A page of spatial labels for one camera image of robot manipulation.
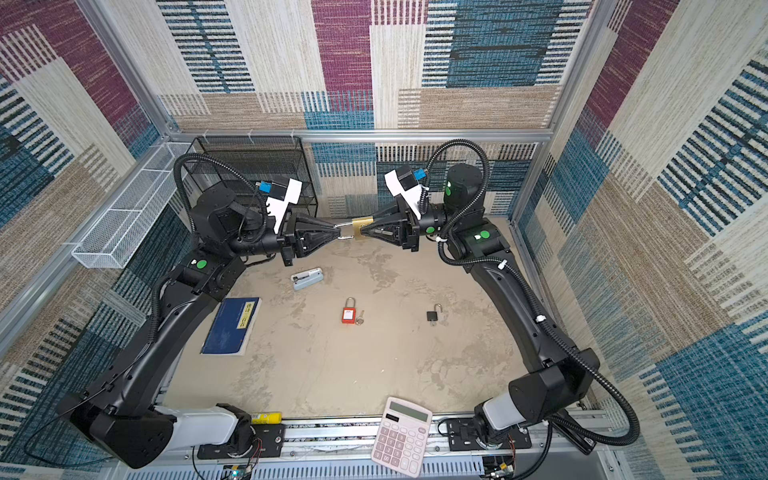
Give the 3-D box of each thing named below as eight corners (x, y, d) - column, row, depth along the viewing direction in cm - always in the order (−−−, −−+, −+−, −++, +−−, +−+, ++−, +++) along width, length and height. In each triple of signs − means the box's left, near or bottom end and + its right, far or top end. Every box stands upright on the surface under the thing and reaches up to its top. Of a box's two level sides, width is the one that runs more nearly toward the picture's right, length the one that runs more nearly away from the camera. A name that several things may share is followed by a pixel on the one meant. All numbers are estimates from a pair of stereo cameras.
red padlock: (342, 323, 95) (341, 320, 94) (344, 300, 101) (343, 297, 99) (356, 323, 95) (355, 320, 94) (358, 300, 101) (357, 297, 99)
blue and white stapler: (295, 291, 102) (293, 287, 100) (292, 279, 105) (290, 275, 103) (326, 281, 105) (325, 277, 103) (322, 269, 108) (321, 265, 106)
